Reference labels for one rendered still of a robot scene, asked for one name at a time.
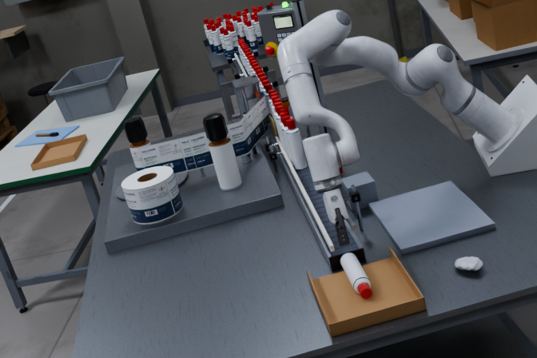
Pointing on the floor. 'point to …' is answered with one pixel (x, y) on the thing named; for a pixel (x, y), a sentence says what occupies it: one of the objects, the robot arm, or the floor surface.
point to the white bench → (86, 164)
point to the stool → (42, 90)
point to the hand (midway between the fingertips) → (343, 238)
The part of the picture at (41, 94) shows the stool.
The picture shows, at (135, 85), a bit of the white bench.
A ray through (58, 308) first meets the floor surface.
